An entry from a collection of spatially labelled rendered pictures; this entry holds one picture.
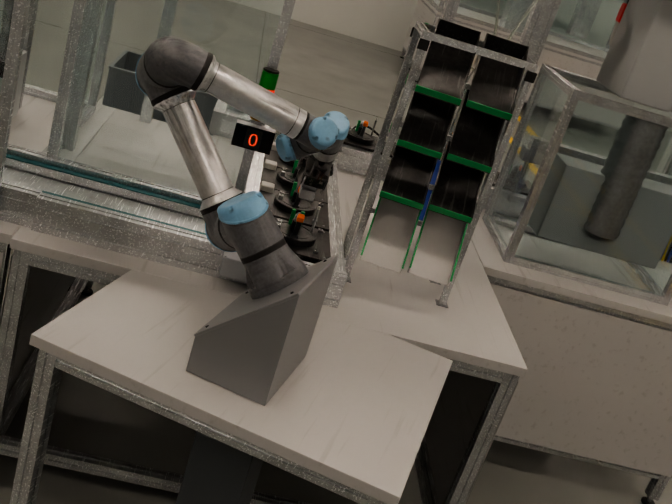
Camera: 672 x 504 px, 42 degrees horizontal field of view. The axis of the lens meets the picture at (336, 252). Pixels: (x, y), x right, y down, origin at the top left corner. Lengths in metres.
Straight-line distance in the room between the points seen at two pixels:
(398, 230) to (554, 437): 1.40
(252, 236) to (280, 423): 0.43
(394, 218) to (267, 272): 0.73
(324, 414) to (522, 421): 1.70
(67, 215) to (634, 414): 2.35
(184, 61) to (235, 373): 0.72
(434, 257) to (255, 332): 0.86
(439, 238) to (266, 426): 0.98
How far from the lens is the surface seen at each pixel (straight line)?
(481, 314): 2.87
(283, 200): 2.87
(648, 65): 3.38
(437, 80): 2.54
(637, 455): 3.89
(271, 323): 1.93
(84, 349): 2.08
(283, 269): 2.05
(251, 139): 2.66
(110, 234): 2.52
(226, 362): 2.02
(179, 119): 2.18
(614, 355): 3.59
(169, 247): 2.51
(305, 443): 1.95
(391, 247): 2.62
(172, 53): 2.09
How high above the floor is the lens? 1.96
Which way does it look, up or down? 22 degrees down
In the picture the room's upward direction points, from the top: 18 degrees clockwise
